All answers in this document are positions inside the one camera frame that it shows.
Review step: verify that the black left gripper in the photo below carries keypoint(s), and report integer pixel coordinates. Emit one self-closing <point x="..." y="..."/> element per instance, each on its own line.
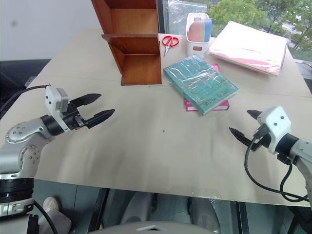
<point x="72" y="119"/>

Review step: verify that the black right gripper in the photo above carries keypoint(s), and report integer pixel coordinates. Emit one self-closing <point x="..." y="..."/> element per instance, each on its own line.
<point x="262" y="139"/>

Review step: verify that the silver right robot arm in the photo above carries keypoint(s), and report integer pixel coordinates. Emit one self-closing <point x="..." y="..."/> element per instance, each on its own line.
<point x="301" y="152"/>

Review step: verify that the magenta book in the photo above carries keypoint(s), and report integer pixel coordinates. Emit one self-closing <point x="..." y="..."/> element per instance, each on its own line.
<point x="223" y="104"/>

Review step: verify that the wooden shelf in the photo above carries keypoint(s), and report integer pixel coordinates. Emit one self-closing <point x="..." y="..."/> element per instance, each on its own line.
<point x="136" y="65"/>

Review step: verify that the green plastic wrapped book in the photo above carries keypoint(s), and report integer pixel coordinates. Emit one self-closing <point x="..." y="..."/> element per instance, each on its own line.
<point x="200" y="81"/>

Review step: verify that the pink paper folder stack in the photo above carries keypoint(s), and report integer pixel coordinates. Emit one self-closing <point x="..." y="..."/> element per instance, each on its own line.
<point x="248" y="47"/>

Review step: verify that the white plastic file holder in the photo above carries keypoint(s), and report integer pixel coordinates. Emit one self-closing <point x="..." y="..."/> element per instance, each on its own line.
<point x="196" y="48"/>

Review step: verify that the black table leg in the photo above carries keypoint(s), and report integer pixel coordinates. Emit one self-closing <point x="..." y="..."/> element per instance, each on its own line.
<point x="101" y="209"/>

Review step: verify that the pink and blue folders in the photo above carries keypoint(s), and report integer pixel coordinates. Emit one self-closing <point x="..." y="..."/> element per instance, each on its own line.
<point x="200" y="30"/>

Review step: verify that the person's leg and shoe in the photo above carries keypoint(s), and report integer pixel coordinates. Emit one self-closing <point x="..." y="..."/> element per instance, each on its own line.
<point x="54" y="217"/>

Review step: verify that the grey robot torso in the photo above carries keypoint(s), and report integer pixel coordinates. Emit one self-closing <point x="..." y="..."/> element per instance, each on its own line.
<point x="151" y="228"/>

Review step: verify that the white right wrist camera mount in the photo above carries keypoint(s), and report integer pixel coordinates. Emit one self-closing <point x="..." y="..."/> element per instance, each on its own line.
<point x="276" y="124"/>

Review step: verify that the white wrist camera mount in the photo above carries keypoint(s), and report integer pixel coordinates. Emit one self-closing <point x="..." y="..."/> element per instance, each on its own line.
<point x="54" y="97"/>
<point x="276" y="124"/>

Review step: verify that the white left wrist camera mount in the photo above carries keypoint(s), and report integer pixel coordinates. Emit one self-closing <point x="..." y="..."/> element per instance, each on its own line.
<point x="54" y="97"/>

